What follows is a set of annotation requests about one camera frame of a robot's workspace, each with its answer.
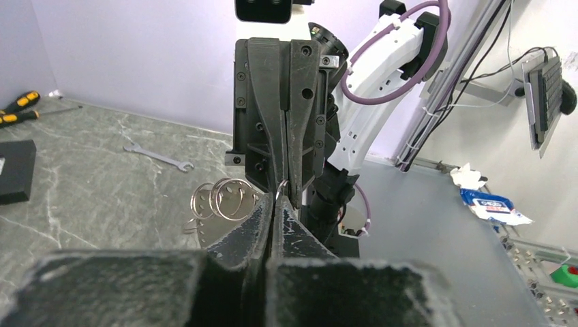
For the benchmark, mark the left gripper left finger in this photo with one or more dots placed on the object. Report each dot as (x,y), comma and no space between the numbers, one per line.
(222,285)

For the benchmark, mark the blue white packet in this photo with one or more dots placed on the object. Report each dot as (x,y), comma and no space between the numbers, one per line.
(492,207)

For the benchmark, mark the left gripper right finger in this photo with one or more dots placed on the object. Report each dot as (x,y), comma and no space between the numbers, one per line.
(308,286)

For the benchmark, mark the silver wrench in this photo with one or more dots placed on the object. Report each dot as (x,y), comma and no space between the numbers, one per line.
(184,166)

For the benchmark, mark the white crumpled tissue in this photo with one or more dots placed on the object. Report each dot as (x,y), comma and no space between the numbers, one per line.
(466,178)

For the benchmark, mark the black monitor on stand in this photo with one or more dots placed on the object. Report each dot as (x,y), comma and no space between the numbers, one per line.
(548,96)

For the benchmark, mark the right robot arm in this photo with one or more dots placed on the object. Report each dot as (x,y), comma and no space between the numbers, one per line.
(404,49)

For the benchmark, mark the green red object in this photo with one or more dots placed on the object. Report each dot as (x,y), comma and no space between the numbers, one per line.
(565,275)

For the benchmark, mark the dark perforated ring plate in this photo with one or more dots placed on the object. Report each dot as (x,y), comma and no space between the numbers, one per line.
(207,231)

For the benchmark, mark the aluminium rail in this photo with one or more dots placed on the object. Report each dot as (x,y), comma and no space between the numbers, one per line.
(534,262)

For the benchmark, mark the silver keyring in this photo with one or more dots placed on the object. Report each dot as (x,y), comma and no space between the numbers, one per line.
(226,198)
(200,201)
(251,197)

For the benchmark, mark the black rectangular box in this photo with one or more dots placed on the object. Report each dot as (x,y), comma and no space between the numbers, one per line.
(17,170)

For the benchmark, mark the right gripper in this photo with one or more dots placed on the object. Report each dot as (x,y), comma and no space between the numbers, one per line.
(285,116)

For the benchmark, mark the yellow black screwdriver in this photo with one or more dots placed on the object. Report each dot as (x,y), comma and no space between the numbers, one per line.
(31,115)
(22,102)

